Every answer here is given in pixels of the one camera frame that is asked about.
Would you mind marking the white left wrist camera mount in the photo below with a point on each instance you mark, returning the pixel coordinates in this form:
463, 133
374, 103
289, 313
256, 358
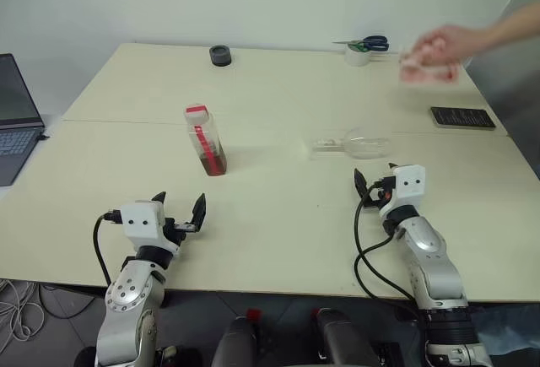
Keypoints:
141, 223

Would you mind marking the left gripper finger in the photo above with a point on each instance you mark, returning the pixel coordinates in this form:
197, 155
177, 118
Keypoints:
160, 198
199, 213

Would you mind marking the dark rounded shape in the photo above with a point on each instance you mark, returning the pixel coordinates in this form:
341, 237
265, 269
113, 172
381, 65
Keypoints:
236, 341
341, 337

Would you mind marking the pink cloth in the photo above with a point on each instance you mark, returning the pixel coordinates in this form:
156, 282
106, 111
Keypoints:
426, 73

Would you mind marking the grey laptop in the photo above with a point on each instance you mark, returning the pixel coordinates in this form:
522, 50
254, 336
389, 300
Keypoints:
14, 131

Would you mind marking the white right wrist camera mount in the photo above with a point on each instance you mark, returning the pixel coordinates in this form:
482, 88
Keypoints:
407, 187

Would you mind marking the clear bottle with red label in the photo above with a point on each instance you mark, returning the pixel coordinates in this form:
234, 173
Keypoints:
208, 152

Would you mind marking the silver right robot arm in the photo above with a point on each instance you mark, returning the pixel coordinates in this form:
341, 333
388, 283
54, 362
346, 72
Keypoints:
439, 274

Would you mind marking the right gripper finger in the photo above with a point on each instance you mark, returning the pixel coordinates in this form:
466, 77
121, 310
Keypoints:
360, 185
393, 166

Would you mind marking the person's bare hand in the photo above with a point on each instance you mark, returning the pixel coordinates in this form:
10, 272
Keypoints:
443, 44

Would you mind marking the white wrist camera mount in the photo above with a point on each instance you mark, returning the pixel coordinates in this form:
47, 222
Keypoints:
407, 187
141, 223

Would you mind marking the clear wine glass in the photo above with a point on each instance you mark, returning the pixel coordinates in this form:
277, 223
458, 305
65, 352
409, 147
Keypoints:
365, 143

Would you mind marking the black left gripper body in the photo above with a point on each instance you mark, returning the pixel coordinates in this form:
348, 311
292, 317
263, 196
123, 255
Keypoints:
175, 230

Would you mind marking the white tape roll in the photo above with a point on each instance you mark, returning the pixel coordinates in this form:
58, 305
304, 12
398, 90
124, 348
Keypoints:
356, 58

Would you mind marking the person's bare forearm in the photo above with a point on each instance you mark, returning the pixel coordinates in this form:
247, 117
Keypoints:
506, 25

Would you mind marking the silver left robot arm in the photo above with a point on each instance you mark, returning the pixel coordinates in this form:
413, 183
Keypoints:
126, 291

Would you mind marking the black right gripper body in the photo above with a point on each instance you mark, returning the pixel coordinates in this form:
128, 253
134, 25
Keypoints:
381, 192

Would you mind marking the grey partition panel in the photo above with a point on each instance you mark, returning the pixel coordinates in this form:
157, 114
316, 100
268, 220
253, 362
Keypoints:
514, 101

